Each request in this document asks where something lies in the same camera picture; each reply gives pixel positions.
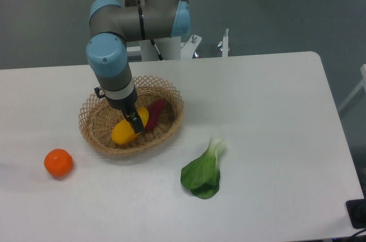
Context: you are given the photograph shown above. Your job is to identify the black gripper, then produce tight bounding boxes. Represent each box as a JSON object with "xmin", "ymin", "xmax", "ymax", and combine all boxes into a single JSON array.
[{"xmin": 94, "ymin": 87, "xmax": 145, "ymax": 134}]

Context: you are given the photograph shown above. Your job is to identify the yellow mango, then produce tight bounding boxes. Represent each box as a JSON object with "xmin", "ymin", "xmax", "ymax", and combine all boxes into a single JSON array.
[{"xmin": 111, "ymin": 106, "xmax": 149, "ymax": 145}]

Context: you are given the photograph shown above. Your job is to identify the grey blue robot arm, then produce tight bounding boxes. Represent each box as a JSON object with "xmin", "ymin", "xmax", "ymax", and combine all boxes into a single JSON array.
[{"xmin": 86, "ymin": 0, "xmax": 190, "ymax": 134}]

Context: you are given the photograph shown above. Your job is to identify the woven wicker basket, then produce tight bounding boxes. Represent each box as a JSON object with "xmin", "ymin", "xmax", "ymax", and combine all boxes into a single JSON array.
[{"xmin": 78, "ymin": 76, "xmax": 184, "ymax": 156}]

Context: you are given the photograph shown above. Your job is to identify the purple sweet potato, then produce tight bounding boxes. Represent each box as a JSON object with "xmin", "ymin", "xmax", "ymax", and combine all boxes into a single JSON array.
[{"xmin": 145, "ymin": 98, "xmax": 165, "ymax": 132}]

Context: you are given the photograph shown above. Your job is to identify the orange mandarin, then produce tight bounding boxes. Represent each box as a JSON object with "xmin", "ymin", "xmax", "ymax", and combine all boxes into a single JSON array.
[{"xmin": 43, "ymin": 149, "xmax": 73, "ymax": 178}]

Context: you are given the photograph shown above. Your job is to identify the green bok choy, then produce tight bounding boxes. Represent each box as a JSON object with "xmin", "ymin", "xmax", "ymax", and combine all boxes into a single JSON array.
[{"xmin": 180, "ymin": 136, "xmax": 226, "ymax": 200}]

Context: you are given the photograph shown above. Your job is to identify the black device at table edge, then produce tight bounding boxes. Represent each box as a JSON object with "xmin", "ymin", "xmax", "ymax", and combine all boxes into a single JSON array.
[{"xmin": 345, "ymin": 199, "xmax": 365, "ymax": 229}]

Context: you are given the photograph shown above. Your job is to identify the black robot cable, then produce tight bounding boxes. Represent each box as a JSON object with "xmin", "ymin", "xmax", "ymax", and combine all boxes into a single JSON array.
[{"xmin": 150, "ymin": 39, "xmax": 166, "ymax": 61}]

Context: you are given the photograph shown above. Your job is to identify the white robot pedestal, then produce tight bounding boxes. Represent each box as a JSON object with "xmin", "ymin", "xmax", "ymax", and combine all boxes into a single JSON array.
[{"xmin": 124, "ymin": 0, "xmax": 203, "ymax": 62}]

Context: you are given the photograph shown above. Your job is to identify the white bracket with bolt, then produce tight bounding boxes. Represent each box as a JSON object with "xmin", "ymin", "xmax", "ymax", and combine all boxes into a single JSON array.
[{"xmin": 217, "ymin": 28, "xmax": 230, "ymax": 57}]

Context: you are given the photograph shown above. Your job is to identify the white metal frame right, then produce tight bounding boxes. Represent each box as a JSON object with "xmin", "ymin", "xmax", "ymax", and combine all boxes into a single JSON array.
[{"xmin": 337, "ymin": 64, "xmax": 365, "ymax": 118}]

